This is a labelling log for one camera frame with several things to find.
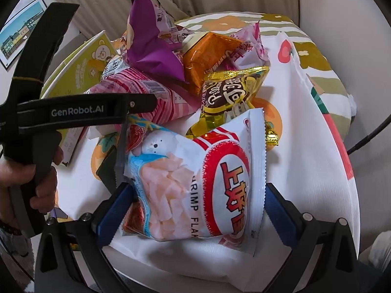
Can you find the orange snack bag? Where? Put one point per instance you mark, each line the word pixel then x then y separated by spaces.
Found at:
pixel 203 52

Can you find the shrimp flakes snack bag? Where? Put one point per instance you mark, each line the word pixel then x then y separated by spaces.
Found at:
pixel 209 187

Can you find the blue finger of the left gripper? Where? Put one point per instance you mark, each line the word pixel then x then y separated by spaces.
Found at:
pixel 121 154

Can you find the person's white clothing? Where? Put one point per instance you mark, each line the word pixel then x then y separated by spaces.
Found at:
pixel 380 252

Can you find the green striped floral blanket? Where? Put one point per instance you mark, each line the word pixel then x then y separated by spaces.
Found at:
pixel 329 87

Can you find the dark green snack bar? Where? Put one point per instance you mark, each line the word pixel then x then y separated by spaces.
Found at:
pixel 106 171

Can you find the green cardboard storage box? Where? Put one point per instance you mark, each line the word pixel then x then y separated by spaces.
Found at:
pixel 82 69

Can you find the person's left hand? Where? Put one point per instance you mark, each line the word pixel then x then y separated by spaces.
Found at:
pixel 28 185

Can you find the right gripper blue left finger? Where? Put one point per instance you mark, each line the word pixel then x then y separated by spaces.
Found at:
pixel 111 212

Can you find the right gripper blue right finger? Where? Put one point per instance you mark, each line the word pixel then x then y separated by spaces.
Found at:
pixel 275 206

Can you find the pink white snack bag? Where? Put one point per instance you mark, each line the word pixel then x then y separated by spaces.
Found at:
pixel 250 53

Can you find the white persimmon print cloth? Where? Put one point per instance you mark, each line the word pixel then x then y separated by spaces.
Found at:
pixel 309 167

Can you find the purple snack bag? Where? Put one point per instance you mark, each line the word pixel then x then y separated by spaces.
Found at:
pixel 153 43

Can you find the yellow brown snack bag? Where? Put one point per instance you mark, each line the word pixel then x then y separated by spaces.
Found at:
pixel 224 96

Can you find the framed building picture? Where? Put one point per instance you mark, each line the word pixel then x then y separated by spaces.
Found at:
pixel 18 29

